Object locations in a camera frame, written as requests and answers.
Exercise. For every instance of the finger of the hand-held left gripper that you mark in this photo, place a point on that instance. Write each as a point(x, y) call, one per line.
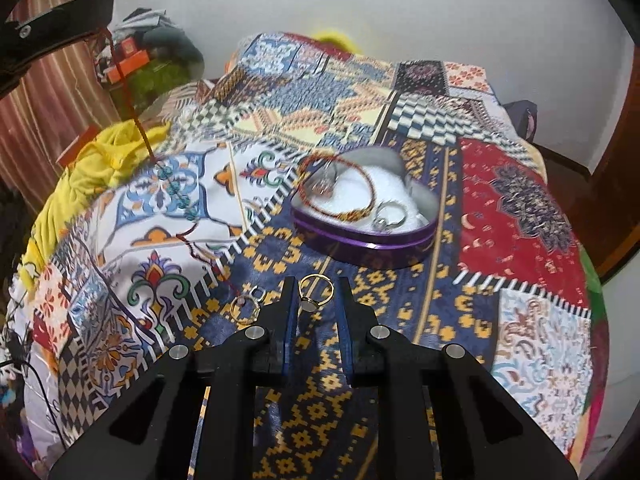
point(55, 27)

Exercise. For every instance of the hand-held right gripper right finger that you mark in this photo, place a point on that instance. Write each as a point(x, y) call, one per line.
point(344, 330)

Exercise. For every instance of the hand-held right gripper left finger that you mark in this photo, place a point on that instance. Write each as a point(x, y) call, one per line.
point(289, 330)

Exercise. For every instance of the purple heart-shaped tin box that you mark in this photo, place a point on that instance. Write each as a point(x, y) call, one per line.
point(360, 251)

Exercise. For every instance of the striped brown curtain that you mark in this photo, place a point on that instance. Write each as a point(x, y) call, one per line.
point(45, 105)

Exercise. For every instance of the orange box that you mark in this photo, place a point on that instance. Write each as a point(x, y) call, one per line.
point(127, 65)

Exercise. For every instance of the green cloth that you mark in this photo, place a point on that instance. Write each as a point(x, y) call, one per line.
point(155, 82)

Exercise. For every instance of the dark grey bag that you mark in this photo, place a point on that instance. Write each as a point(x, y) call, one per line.
point(172, 45)

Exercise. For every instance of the yellow cloth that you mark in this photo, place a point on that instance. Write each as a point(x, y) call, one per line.
point(90, 170)

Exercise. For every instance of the crystal drop earrings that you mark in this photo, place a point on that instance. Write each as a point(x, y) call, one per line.
point(325, 180)

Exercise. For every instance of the patchwork printed blanket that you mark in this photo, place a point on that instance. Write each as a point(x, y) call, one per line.
point(500, 185)

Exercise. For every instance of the dark purple bag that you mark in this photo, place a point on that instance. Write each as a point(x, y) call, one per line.
point(522, 120)

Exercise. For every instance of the yellow pillow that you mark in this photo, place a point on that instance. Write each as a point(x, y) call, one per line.
point(337, 40)

